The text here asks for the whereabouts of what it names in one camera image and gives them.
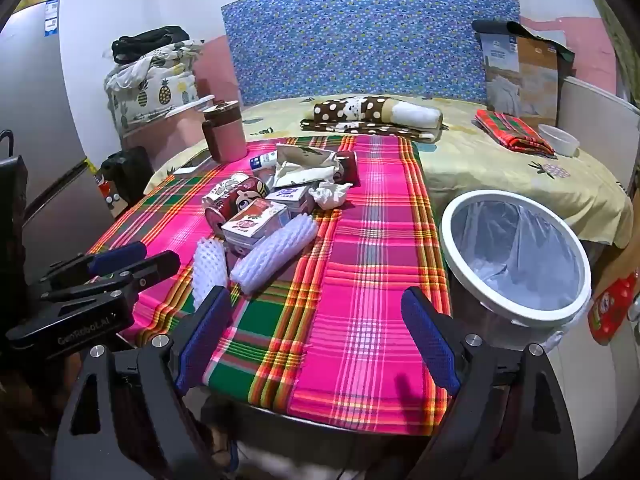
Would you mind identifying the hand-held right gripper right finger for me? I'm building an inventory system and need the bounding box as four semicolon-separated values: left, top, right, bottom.
400;286;581;480

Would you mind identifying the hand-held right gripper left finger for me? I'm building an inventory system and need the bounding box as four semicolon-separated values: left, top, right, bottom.
50;285;233;480

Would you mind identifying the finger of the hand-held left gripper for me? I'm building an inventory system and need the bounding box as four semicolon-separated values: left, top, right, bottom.
37;241;148;293
47;250;182;306

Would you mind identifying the white foam fruit net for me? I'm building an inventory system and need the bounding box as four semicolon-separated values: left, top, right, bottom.
230;212;319;295
192;237;228;311

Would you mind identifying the white round bin with liner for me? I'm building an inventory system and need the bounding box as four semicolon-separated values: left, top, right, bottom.
439;189;593;356

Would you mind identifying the white printed paper cup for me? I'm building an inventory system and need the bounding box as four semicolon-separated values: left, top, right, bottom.
202;172;253;206

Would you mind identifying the pink white drink carton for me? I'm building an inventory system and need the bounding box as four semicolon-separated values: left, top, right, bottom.
220;199;291;253

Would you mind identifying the red cartoon drink can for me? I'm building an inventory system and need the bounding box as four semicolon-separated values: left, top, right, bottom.
330;150;361;183
205;185;273;238

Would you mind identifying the white bottle with blue label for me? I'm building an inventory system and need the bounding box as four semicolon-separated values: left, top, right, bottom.
248;149;281;172

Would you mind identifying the purple white drink carton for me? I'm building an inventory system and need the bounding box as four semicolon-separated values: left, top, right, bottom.
265;185;316;216

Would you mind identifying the white tissue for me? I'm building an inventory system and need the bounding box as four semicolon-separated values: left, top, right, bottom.
308;180;353;209

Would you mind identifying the small red white packet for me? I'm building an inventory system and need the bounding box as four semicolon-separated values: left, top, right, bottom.
92;167;118;221

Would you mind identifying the black bag on floor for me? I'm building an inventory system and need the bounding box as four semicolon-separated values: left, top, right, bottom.
100;147;153;221

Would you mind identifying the pink green plaid tablecloth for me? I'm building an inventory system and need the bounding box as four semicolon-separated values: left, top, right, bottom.
87;135;453;436

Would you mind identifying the silver smartphone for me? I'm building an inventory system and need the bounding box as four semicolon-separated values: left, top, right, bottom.
172;149;213;176

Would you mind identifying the pink cup with brown lid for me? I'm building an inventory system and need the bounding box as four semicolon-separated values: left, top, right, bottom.
201;101;248;163

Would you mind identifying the grey refrigerator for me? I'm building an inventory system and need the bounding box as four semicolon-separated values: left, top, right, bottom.
0;0;118;281

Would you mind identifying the pineapple print bedding bundle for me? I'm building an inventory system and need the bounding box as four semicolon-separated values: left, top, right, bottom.
104;40;206;136

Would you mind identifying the yellow printed bed sheet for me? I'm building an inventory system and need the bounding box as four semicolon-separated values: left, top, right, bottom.
145;92;633;248

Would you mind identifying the red detergent bottle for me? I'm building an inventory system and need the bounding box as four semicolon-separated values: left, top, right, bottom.
587;272;640;346

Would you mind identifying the folded red green plaid cloth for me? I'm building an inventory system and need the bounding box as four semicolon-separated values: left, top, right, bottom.
474;109;557;157

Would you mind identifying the white bowl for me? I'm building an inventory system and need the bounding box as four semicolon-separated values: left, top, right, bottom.
537;124;581;157

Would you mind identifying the brown polka dot blanket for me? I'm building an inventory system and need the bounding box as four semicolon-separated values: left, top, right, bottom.
300;94;445;143

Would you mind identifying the blue refrigerator label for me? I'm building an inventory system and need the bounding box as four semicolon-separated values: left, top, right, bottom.
42;1;61;38

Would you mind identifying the brown cardboard box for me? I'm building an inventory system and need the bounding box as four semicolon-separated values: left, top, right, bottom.
480;30;561;128

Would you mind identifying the white panel board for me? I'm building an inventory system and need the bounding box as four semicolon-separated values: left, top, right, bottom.
557;76;640;196

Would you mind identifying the blue floral headboard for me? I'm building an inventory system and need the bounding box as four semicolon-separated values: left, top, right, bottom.
221;0;521;107

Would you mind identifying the green curtain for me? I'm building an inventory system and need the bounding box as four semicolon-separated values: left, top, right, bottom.
602;0;640;106

